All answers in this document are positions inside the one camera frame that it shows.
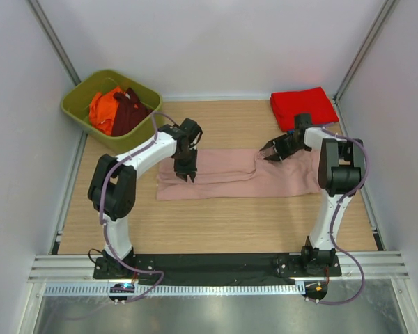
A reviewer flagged aluminium corner post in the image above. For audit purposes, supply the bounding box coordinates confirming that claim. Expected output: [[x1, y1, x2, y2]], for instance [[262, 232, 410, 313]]
[[26, 0, 82, 86], [333, 0, 399, 104]]

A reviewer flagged slotted cable duct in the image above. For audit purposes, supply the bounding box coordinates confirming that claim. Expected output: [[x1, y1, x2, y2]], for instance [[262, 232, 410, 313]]
[[44, 282, 305, 298]]

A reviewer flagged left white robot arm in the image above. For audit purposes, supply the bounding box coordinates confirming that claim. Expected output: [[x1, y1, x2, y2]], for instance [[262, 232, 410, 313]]
[[88, 118, 203, 279]]

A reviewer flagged pink t shirt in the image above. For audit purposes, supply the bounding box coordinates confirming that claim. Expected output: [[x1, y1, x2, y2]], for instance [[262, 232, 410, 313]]
[[156, 149, 320, 201]]

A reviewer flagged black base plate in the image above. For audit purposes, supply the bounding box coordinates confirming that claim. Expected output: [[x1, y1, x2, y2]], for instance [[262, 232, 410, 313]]
[[93, 252, 342, 283]]

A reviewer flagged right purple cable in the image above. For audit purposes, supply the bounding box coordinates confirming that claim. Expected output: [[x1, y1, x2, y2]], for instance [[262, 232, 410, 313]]
[[313, 127, 369, 307]]

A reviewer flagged purple cable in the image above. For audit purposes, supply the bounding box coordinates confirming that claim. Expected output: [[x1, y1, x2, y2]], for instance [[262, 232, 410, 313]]
[[313, 127, 369, 307], [99, 111, 182, 296]]

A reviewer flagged folded red t shirt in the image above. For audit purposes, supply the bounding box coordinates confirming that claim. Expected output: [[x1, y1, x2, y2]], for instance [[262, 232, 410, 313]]
[[270, 87, 339, 132]]

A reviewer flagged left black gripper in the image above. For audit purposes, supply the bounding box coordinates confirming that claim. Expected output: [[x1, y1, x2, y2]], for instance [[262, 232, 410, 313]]
[[174, 146, 197, 182]]

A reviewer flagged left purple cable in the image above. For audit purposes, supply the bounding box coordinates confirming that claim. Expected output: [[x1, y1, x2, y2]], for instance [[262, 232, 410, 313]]
[[99, 111, 182, 296]]

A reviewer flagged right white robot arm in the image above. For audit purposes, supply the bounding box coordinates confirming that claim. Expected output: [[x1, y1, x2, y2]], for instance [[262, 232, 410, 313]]
[[260, 113, 368, 277]]

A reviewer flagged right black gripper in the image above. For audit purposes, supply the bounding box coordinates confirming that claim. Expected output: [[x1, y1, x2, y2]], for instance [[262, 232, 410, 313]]
[[265, 133, 306, 162]]

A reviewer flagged orange t shirt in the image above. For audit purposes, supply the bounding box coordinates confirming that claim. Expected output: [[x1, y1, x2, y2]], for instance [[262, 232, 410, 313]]
[[88, 86, 125, 136]]

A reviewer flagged right aluminium corner post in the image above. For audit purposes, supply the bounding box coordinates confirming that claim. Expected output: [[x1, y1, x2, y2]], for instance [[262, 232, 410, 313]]
[[333, 0, 399, 104]]

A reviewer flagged left aluminium corner post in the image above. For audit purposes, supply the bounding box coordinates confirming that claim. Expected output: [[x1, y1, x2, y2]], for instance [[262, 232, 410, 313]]
[[26, 0, 82, 86]]

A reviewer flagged aluminium frame rail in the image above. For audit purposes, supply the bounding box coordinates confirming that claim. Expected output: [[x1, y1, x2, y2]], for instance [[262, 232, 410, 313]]
[[27, 251, 409, 283]]

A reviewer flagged green plastic bin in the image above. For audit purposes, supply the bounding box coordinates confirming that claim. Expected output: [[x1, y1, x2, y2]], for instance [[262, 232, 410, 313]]
[[61, 70, 162, 153]]

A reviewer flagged maroon t shirt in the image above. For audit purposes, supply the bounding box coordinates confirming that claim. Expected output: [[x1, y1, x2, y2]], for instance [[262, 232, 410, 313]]
[[111, 88, 153, 137]]

